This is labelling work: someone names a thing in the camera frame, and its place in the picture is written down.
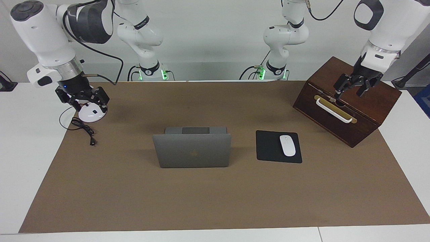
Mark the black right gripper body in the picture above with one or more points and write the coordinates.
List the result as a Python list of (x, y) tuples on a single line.
[(74, 87)]

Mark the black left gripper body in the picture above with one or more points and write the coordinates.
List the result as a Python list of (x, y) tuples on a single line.
[(362, 75)]

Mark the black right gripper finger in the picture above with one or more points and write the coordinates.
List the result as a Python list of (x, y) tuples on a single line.
[(69, 100), (102, 97)]

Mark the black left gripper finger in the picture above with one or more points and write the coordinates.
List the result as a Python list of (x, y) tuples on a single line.
[(342, 82), (367, 88)]

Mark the silver laptop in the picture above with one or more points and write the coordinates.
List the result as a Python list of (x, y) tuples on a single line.
[(191, 151)]

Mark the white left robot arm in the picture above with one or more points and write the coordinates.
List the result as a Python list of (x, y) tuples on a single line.
[(386, 27)]

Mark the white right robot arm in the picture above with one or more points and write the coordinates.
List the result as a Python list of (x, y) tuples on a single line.
[(43, 33)]

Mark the dark brown wooden box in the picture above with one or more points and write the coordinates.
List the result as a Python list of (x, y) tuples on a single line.
[(376, 104)]

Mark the white desk lamp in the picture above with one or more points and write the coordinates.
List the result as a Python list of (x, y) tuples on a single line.
[(91, 116)]

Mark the black tripod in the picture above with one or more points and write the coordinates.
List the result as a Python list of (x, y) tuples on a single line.
[(411, 72)]

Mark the blue object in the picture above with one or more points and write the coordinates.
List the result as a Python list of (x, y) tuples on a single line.
[(424, 101)]

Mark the black stand foot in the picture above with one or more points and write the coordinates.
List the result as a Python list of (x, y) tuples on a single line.
[(6, 85)]

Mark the white computer mouse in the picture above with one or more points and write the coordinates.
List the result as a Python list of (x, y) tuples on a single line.
[(288, 146)]

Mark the black mouse pad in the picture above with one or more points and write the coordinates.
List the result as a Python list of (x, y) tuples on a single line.
[(267, 148)]

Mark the brown table mat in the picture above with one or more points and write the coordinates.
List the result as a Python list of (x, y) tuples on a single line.
[(215, 201)]

